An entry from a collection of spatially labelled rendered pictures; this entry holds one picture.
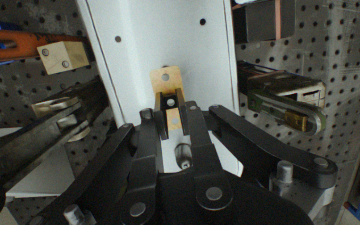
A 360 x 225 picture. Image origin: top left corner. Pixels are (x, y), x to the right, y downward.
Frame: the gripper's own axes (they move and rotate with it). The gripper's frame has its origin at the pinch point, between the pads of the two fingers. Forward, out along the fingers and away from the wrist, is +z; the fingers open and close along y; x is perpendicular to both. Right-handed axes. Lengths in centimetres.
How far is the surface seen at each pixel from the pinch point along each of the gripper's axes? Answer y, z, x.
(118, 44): -6.2, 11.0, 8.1
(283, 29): 21.2, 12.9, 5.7
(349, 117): 70, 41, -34
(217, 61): 8.5, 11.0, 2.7
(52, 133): -14.4, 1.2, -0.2
